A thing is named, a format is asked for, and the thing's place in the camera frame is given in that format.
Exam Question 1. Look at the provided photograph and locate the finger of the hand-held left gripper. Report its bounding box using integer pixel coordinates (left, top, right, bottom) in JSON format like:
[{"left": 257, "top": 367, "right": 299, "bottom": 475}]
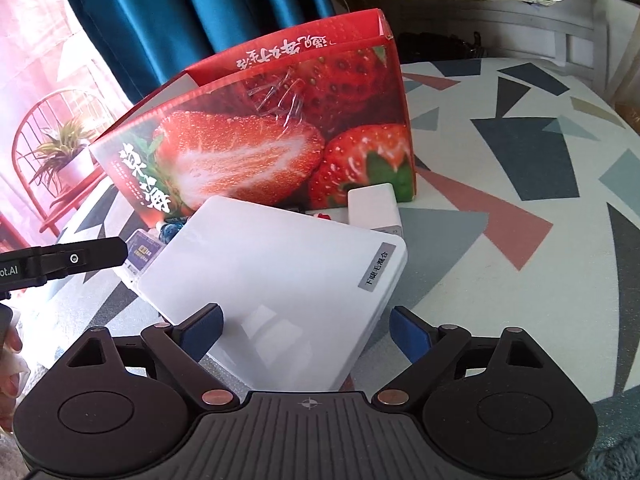
[{"left": 27, "top": 236, "right": 130, "bottom": 282}]

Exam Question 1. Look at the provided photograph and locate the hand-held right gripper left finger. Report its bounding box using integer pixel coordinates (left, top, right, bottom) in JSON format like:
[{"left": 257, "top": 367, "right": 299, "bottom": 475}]
[{"left": 65, "top": 303, "right": 240, "bottom": 409}]

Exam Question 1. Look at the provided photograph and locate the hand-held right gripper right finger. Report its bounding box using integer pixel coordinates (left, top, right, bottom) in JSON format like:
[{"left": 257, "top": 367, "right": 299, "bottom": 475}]
[{"left": 372, "top": 305, "right": 547, "bottom": 408}]

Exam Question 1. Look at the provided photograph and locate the small blue label box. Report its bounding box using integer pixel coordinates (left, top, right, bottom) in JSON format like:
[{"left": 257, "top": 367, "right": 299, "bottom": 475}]
[{"left": 112, "top": 229, "right": 166, "bottom": 286}]

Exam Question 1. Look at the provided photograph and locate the white box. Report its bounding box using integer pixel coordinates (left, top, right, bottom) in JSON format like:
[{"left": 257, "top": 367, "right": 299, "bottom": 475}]
[{"left": 139, "top": 195, "right": 408, "bottom": 392}]

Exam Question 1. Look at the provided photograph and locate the purple plastic bottle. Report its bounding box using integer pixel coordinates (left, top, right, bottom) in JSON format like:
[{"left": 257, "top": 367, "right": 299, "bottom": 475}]
[{"left": 347, "top": 183, "right": 405, "bottom": 237}]

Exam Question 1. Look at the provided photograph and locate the strawberry print cardboard box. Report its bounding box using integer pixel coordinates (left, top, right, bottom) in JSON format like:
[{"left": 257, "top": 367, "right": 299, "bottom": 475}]
[{"left": 89, "top": 8, "right": 417, "bottom": 226}]

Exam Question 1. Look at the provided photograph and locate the person's left hand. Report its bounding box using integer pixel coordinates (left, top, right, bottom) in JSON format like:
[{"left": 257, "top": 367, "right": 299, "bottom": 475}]
[{"left": 0, "top": 307, "right": 30, "bottom": 431}]

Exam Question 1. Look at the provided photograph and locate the teal fluffy cloth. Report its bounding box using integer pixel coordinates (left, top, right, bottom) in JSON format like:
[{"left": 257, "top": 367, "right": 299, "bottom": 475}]
[{"left": 585, "top": 395, "right": 640, "bottom": 480}]

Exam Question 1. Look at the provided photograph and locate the blue curtain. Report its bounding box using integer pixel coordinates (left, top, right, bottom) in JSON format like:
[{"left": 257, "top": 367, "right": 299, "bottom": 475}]
[{"left": 47, "top": 0, "right": 336, "bottom": 106}]

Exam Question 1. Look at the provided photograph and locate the dark bag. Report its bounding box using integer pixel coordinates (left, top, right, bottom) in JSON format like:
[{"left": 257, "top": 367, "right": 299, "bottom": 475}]
[{"left": 400, "top": 30, "right": 488, "bottom": 63}]

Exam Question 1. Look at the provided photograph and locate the brown cardboard box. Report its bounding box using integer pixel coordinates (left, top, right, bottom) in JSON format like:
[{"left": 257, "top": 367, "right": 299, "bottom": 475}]
[{"left": 612, "top": 72, "right": 640, "bottom": 131}]

